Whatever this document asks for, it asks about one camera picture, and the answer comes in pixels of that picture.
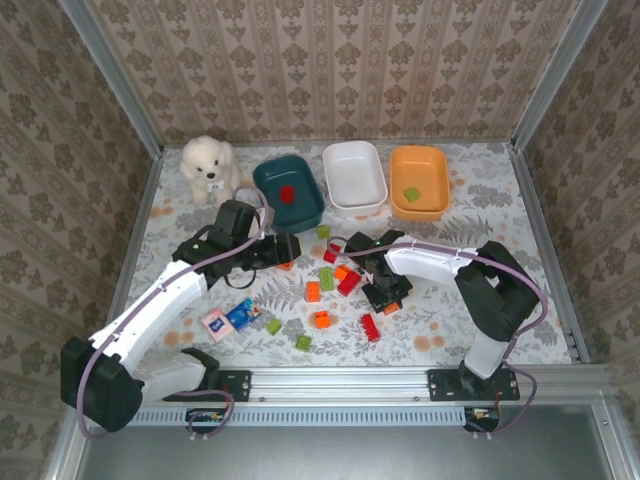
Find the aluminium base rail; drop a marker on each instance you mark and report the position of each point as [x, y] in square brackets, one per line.
[340, 385]

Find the pink tissue pack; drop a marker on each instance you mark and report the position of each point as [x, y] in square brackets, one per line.
[217, 325]

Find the orange lego brick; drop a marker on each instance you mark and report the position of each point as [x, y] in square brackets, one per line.
[322, 319]
[286, 266]
[342, 272]
[392, 307]
[313, 291]

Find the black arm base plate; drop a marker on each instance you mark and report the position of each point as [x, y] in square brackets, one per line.
[235, 385]
[445, 387]

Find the teal plastic container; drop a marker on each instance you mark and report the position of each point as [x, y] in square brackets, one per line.
[300, 175]

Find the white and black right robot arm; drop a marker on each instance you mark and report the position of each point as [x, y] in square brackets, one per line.
[430, 262]

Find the orange plastic container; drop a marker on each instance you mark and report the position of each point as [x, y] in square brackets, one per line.
[425, 170]

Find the grey metal panel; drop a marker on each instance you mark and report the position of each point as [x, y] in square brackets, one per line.
[350, 455]

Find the aluminium side rail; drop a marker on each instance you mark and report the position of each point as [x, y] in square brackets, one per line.
[550, 255]
[131, 260]

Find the thin aluminium back rail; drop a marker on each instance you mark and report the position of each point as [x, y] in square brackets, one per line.
[280, 143]

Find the long red lego brick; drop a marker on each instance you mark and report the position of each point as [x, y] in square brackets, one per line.
[370, 327]
[349, 283]

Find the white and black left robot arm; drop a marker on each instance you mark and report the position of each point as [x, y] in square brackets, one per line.
[150, 310]

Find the long green lego brick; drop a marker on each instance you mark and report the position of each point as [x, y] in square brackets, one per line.
[326, 278]

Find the aluminium frame post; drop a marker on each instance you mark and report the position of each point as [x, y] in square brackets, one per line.
[560, 75]
[115, 80]

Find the white plastic container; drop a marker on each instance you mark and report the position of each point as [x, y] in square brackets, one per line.
[355, 170]

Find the white plush dog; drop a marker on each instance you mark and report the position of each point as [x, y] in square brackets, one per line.
[205, 165]

